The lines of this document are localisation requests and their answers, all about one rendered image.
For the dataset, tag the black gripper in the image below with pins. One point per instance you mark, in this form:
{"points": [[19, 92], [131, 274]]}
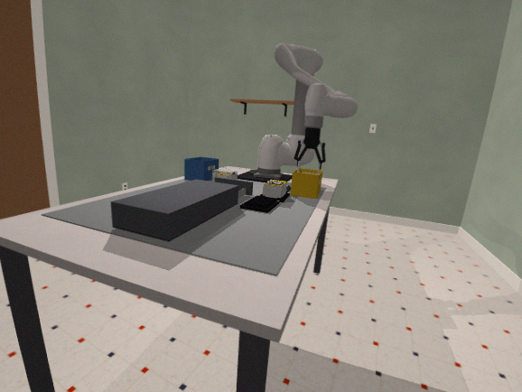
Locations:
{"points": [[311, 141]]}

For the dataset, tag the grey bench mat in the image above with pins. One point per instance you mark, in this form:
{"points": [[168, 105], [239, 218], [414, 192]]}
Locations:
{"points": [[250, 239]]}

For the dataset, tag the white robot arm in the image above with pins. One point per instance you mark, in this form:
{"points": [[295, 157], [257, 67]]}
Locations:
{"points": [[301, 63]]}

